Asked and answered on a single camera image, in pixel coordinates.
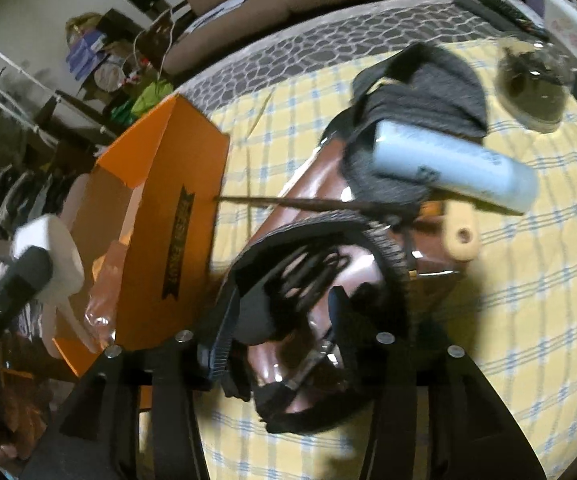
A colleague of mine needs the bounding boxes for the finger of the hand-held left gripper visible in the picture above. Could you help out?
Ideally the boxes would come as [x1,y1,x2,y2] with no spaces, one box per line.
[0,246,54,441]

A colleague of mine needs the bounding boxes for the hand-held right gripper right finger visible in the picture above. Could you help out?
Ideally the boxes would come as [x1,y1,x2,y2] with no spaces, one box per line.
[329,287,545,480]

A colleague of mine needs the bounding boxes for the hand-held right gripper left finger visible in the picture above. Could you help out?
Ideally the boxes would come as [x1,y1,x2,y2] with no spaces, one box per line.
[18,284,243,480]

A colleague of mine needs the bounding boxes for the black strap pouch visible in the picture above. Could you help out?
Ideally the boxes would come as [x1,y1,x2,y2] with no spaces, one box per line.
[213,212,419,436]

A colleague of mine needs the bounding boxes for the brown leather bag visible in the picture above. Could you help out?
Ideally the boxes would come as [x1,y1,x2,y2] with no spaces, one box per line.
[243,110,464,416]

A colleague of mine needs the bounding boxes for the orange cardboard box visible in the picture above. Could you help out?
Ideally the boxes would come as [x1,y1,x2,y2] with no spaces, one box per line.
[50,94,230,397]

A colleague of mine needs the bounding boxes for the pile of dark clothes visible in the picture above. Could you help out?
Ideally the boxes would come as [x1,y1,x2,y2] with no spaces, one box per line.
[0,152,94,241]

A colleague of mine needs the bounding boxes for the thin dark stick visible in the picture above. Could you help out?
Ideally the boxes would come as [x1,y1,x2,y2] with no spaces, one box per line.
[212,194,417,223]

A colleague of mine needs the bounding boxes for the cream tube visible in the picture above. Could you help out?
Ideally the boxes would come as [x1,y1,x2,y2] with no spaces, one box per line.
[440,204,480,264]

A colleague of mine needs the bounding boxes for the light blue bottle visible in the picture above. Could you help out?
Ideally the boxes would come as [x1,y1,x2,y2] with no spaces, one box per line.
[373,119,540,217]

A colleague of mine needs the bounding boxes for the white clothes rack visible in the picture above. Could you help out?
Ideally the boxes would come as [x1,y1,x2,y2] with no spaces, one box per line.
[0,36,119,146]

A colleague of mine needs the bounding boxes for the green bag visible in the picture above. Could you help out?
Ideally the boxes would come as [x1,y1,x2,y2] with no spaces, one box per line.
[112,79,175,127]

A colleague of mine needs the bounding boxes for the stack of blue boxes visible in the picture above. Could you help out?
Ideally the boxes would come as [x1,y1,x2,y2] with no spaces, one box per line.
[65,31,108,69]

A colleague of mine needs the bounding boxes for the dark grey cloth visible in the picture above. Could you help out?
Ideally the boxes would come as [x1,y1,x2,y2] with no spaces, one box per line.
[343,41,490,211]

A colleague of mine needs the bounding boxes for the grey stone pattern mat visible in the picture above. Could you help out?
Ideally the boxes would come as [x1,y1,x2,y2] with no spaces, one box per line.
[181,0,514,111]

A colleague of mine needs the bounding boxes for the glass jar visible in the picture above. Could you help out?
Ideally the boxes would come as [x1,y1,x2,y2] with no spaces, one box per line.
[495,34,577,134]

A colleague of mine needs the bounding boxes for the white papers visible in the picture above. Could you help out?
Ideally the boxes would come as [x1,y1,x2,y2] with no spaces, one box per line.
[192,0,252,30]

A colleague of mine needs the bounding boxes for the black remote control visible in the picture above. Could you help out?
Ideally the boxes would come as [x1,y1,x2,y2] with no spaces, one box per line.
[455,0,547,42]

